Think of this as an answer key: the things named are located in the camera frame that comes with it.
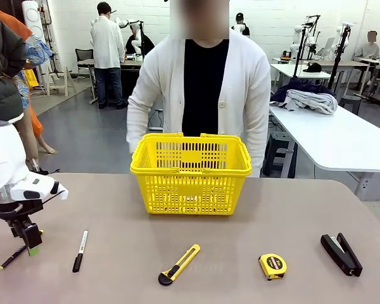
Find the small white table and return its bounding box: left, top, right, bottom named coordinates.
left=269, top=63, right=333, bottom=87

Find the yellow tape measure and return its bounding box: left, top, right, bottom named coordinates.
left=258, top=253, right=288, bottom=281

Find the black stapler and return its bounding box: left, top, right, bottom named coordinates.
left=320, top=232, right=364, bottom=278

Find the yellow floor sign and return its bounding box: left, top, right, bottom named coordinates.
left=23, top=68, right=39, bottom=90

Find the person in white coat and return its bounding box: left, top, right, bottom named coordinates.
left=89, top=1, right=128, bottom=110

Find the person in white cardigan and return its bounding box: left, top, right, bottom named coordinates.
left=125, top=0, right=272, bottom=178

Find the black pen with yellow tip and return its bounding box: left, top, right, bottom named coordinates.
left=0, top=245, right=28, bottom=270

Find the grey plastic stool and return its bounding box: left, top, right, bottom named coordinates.
left=262, top=131, right=297, bottom=179

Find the white wooden step stool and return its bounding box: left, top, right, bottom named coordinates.
left=40, top=65, right=77, bottom=98

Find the yellow plastic shopping basket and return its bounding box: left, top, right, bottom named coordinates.
left=129, top=132, right=253, bottom=216

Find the black tripod stand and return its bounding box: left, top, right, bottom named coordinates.
left=327, top=24, right=353, bottom=90
left=292, top=14, right=321, bottom=79

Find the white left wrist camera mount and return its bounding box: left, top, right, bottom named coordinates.
left=11, top=176, right=69, bottom=202

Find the black and white marker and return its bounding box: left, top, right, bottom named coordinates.
left=72, top=229, right=89, bottom=273

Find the person in black cap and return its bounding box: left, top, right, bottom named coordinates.
left=230, top=12, right=251, bottom=37

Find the mannequin in orange garment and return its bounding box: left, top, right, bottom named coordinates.
left=0, top=4, right=56, bottom=174

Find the blue patterned shirt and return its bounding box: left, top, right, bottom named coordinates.
left=17, top=34, right=53, bottom=110

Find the small dark stool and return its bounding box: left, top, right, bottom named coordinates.
left=338, top=94, right=362, bottom=115

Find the seated person in grey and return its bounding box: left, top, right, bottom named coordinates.
left=351, top=30, right=380, bottom=63

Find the large white table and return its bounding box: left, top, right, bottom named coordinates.
left=268, top=104, right=380, bottom=203

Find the yellow utility knife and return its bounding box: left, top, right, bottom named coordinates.
left=157, top=243, right=201, bottom=286

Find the black office chair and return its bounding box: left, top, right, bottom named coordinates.
left=75, top=48, right=94, bottom=77

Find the person in dark vest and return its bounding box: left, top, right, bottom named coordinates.
left=0, top=4, right=28, bottom=124

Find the dark purple cloth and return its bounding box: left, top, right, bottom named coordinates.
left=270, top=78, right=336, bottom=110

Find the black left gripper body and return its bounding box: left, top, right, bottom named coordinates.
left=0, top=198, right=44, bottom=239

